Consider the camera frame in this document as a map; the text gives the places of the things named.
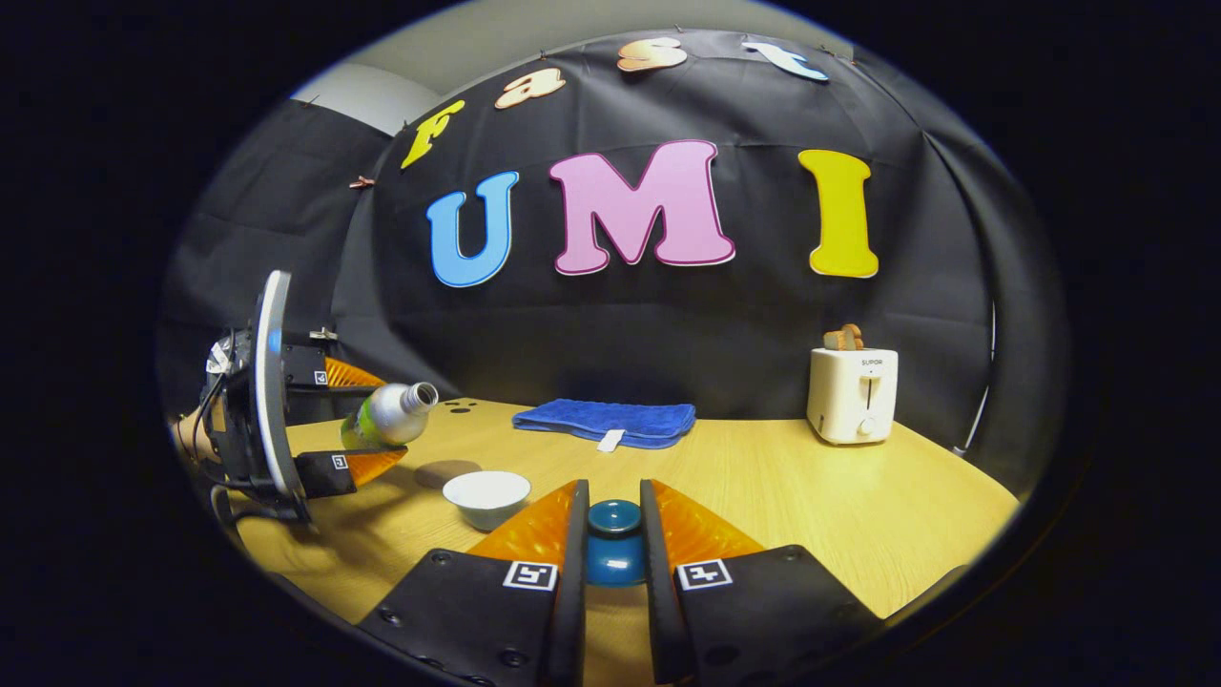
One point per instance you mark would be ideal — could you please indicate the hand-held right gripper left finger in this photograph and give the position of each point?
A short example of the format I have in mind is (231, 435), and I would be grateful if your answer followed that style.
(572, 611)

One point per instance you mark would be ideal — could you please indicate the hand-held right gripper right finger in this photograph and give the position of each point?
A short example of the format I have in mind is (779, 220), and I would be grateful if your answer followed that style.
(658, 611)

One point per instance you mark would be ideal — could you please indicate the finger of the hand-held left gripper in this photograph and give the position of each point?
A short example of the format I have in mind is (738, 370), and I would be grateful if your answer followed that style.
(320, 474)
(305, 367)

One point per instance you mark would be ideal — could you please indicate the teal teacup lid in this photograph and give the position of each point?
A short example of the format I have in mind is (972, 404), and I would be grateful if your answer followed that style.
(615, 558)

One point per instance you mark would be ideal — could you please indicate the silver green label water bottle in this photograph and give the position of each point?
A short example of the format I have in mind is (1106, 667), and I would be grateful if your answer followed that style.
(391, 415)

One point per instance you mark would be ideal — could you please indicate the teal and white teacup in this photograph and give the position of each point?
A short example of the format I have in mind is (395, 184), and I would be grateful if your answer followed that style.
(486, 491)

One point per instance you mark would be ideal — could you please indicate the white clip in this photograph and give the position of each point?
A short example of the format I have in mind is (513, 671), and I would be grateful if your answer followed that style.
(323, 334)

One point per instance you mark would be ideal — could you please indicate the folded blue towel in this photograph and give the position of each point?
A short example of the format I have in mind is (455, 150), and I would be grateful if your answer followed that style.
(610, 418)

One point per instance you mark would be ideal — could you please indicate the black backdrop cloth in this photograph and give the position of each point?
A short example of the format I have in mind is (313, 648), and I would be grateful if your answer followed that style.
(668, 324)

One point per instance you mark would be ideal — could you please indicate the white toaster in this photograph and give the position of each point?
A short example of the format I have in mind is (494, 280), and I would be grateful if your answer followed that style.
(852, 396)

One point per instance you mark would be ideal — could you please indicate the bread slice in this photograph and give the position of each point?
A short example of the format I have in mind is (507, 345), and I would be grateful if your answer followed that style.
(844, 338)

